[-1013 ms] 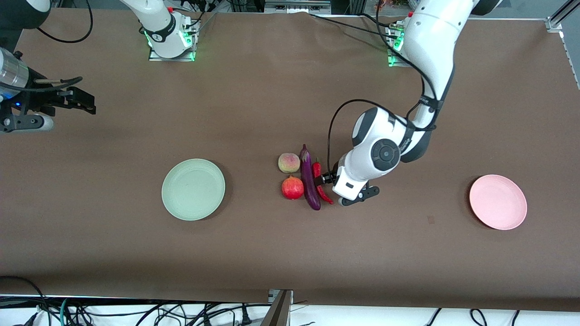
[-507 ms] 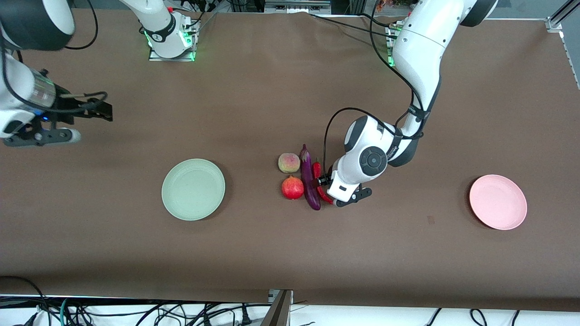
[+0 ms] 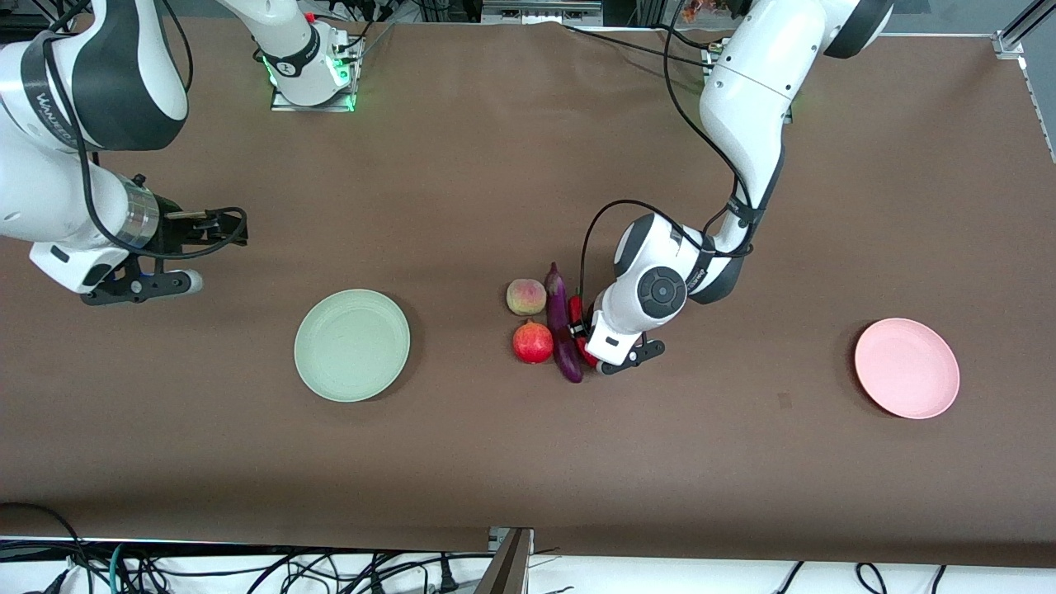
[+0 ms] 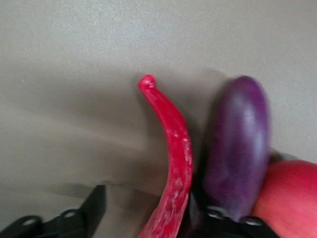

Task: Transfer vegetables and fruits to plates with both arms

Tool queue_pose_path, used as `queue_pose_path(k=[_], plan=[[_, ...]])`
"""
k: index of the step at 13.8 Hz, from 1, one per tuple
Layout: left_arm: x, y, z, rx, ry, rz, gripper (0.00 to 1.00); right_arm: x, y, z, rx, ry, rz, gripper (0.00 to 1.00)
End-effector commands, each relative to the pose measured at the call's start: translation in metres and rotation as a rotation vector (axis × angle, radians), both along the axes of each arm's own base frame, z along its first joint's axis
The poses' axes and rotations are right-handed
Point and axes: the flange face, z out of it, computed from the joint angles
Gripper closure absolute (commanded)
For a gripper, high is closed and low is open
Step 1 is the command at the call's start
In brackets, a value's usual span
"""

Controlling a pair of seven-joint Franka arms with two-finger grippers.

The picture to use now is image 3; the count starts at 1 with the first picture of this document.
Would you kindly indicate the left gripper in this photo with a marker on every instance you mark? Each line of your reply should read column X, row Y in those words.
column 582, row 329

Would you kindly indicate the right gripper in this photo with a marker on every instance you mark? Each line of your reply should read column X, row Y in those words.
column 171, row 232

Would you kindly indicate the red chili pepper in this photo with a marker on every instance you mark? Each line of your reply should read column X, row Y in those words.
column 574, row 312

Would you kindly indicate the purple eggplant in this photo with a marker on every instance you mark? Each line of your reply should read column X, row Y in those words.
column 563, row 330

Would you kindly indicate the red pomegranate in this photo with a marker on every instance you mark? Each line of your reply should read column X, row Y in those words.
column 533, row 342

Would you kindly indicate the yellow-pink peach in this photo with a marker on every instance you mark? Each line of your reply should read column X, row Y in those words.
column 526, row 297

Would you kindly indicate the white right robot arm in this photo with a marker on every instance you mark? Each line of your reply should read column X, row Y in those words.
column 49, row 181

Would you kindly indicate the brown table cover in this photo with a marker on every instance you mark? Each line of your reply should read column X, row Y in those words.
column 495, row 462

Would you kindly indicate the pale green round plate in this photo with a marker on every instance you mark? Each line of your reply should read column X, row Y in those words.
column 352, row 346

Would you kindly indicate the pink round plate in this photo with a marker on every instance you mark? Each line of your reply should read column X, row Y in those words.
column 907, row 369

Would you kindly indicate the black power plug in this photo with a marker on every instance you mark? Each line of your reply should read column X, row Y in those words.
column 445, row 575

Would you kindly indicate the colourful background object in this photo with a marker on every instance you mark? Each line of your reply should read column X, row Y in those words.
column 701, row 8

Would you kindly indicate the grey metal equipment box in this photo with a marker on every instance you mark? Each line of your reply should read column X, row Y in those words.
column 540, row 10

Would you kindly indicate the aluminium frame post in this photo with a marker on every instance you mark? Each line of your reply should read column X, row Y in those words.
column 507, row 569

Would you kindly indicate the aluminium side rail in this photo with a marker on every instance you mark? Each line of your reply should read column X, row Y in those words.
column 1039, row 107

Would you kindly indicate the aluminium corner frame profile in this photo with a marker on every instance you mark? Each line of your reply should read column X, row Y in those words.
column 1011, row 37

